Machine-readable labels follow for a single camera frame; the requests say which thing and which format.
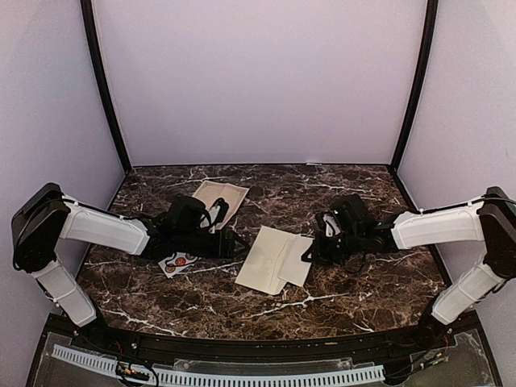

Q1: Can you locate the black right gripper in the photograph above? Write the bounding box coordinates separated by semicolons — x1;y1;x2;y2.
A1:
302;227;364;266

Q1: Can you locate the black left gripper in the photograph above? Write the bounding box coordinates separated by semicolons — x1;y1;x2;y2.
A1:
176;230;250;260

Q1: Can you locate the cream paper envelope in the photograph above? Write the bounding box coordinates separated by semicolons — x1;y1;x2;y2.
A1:
235;226;313;295

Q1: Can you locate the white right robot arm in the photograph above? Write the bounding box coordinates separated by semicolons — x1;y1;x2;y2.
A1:
301;186;515;350

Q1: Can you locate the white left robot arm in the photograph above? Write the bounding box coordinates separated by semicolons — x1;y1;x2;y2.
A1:
11;183;250;352

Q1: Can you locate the white sticker sheet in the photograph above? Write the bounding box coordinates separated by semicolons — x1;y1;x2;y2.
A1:
158;252;199;278

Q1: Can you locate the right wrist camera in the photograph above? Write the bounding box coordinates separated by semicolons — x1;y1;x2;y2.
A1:
316;212;342;238

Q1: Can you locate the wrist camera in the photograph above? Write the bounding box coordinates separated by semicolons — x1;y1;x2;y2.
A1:
316;212;342;238
208;198;229;233

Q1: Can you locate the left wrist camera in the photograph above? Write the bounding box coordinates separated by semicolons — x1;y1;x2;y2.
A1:
208;198;229;233

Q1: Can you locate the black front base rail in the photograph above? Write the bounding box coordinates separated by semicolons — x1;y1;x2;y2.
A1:
65;327;456;364

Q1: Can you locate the white slotted cable duct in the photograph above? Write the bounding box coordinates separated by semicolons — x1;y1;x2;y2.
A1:
52;344;385;386

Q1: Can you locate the black right corner post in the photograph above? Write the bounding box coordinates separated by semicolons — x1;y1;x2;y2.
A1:
389;0;439;175

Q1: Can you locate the black corner post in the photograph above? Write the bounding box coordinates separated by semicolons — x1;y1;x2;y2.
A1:
80;0;132;174
389;0;439;175

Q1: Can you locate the black left corner post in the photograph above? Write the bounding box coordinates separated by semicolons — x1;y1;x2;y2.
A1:
80;0;132;174

